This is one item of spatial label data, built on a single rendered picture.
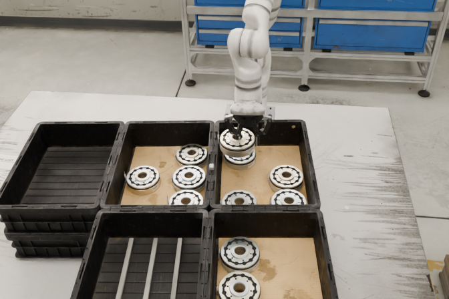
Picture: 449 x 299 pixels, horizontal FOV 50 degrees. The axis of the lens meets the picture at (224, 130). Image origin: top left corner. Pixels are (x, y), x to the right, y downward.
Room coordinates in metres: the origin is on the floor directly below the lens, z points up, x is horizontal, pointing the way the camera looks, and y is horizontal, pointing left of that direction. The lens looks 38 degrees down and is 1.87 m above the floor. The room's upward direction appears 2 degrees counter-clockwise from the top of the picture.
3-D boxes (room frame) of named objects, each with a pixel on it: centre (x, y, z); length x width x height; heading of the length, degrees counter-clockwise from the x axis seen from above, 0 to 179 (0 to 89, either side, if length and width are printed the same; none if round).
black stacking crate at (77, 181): (1.11, 0.49, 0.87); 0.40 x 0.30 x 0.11; 177
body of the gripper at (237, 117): (1.08, -0.07, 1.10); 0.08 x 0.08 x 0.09
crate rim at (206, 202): (1.09, 0.19, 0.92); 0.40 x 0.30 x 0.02; 177
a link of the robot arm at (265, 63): (1.44, -0.11, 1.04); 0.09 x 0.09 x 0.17; 27
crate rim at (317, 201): (1.08, -0.11, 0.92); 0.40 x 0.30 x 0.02; 177
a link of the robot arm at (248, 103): (1.06, -0.07, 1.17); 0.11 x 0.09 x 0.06; 175
